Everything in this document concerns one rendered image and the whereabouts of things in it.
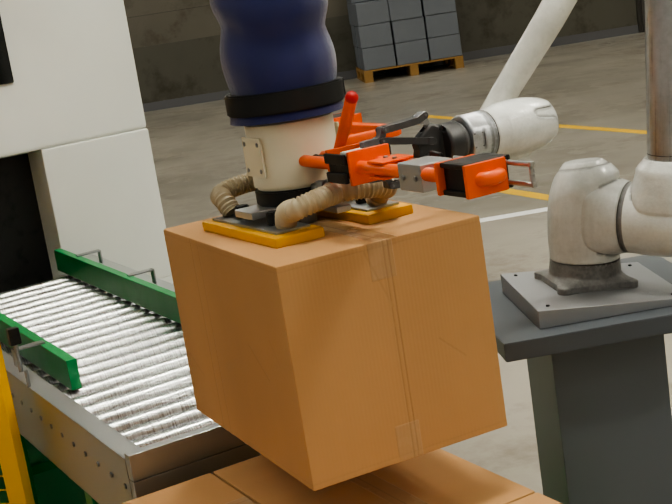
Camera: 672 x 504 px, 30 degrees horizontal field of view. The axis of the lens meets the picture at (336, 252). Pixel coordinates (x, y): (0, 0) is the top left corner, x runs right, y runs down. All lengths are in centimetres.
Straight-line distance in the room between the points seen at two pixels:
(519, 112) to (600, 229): 49
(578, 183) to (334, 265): 78
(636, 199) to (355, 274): 77
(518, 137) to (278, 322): 56
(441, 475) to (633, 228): 66
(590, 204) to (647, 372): 39
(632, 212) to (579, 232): 13
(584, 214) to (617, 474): 58
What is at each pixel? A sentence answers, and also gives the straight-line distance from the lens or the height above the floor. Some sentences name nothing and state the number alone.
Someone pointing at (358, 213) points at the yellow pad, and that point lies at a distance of 233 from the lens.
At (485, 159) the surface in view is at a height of 123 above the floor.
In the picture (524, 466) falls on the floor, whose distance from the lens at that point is 388.
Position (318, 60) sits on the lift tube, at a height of 138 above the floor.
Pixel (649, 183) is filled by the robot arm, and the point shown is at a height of 101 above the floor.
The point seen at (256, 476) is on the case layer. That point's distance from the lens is 264.
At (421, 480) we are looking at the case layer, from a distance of 249.
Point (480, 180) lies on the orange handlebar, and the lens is 183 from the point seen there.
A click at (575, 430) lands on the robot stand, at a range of 280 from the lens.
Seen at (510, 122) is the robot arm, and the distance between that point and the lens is 229.
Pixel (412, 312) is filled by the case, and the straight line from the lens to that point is 220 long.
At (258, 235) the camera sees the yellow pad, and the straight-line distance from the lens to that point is 227.
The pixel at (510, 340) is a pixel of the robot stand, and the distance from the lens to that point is 258.
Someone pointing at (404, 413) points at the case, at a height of 76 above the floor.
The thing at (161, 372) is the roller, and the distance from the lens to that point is 344.
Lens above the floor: 153
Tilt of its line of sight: 13 degrees down
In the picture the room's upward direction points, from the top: 9 degrees counter-clockwise
